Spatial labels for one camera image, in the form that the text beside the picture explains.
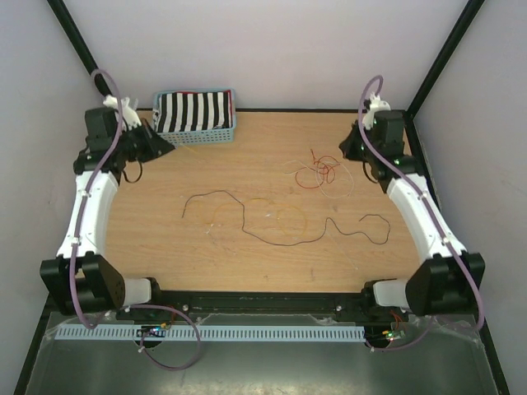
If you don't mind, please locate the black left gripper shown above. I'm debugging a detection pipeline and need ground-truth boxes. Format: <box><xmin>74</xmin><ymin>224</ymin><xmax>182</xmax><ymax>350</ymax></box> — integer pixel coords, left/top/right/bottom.
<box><xmin>115</xmin><ymin>118</ymin><xmax>176</xmax><ymax>164</ymax></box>

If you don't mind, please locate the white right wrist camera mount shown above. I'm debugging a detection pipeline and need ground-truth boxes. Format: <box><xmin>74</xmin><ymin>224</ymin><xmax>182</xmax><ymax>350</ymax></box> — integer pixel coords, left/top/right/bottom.
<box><xmin>361</xmin><ymin>92</ymin><xmax>391</xmax><ymax>130</ymax></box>

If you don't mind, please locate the white wire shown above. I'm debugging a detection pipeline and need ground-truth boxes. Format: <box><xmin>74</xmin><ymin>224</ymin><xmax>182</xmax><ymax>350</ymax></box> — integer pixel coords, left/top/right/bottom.
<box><xmin>282</xmin><ymin>158</ymin><xmax>355</xmax><ymax>199</ymax></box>

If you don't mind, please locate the yellow wire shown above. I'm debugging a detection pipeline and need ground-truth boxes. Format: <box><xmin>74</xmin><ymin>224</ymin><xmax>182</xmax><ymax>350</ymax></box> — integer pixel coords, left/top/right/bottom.
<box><xmin>205</xmin><ymin>198</ymin><xmax>309</xmax><ymax>239</ymax></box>

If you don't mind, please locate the red wire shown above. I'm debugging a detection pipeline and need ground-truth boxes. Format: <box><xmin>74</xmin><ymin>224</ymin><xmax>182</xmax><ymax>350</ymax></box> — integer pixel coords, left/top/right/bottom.
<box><xmin>295</xmin><ymin>147</ymin><xmax>342</xmax><ymax>189</ymax></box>

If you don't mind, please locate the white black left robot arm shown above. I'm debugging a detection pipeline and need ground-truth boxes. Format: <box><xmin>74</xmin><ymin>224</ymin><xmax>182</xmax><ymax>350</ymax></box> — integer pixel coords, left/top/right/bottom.
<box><xmin>40</xmin><ymin>96</ymin><xmax>174</xmax><ymax>319</ymax></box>

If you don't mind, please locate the light blue slotted cable duct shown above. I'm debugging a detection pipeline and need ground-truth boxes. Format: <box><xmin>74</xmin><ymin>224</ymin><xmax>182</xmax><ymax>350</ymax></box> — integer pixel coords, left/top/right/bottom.
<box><xmin>54</xmin><ymin>324</ymin><xmax>365</xmax><ymax>342</ymax></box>

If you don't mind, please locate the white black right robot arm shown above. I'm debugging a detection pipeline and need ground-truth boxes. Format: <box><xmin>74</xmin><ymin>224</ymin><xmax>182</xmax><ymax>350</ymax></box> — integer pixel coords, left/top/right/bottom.
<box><xmin>339</xmin><ymin>110</ymin><xmax>485</xmax><ymax>320</ymax></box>

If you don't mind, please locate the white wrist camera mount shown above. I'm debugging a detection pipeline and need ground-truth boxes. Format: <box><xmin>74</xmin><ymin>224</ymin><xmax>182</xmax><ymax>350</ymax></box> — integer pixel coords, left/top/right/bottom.
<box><xmin>361</xmin><ymin>92</ymin><xmax>391</xmax><ymax>130</ymax></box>
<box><xmin>103</xmin><ymin>95</ymin><xmax>142</xmax><ymax>128</ymax></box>

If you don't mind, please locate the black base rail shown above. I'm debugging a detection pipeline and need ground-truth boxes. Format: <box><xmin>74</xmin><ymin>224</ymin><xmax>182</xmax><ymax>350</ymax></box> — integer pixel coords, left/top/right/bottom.
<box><xmin>114</xmin><ymin>290</ymin><xmax>413</xmax><ymax>326</ymax></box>

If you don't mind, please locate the clear zip tie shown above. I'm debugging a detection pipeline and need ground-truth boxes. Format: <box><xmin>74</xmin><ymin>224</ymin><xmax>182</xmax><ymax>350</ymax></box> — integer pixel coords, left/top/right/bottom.
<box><xmin>329</xmin><ymin>235</ymin><xmax>359</xmax><ymax>271</ymax></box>

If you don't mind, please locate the black white striped cloth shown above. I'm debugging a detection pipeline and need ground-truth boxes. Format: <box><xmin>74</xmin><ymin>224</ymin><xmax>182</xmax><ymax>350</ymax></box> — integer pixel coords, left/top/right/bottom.
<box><xmin>152</xmin><ymin>90</ymin><xmax>235</xmax><ymax>133</ymax></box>

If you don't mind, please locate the dark purple wire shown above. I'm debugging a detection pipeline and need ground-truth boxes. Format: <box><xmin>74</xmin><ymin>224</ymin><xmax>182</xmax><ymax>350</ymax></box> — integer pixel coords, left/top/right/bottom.
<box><xmin>182</xmin><ymin>189</ymin><xmax>391</xmax><ymax>247</ymax></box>

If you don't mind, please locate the light blue plastic basket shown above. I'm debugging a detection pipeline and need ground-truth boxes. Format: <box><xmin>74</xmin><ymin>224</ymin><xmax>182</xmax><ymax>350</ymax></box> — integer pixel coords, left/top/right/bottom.
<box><xmin>152</xmin><ymin>88</ymin><xmax>236</xmax><ymax>146</ymax></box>

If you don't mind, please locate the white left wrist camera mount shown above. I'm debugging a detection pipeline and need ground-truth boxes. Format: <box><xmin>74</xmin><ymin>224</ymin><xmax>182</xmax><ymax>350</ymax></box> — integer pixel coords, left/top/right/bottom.
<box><xmin>103</xmin><ymin>95</ymin><xmax>142</xmax><ymax>128</ymax></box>

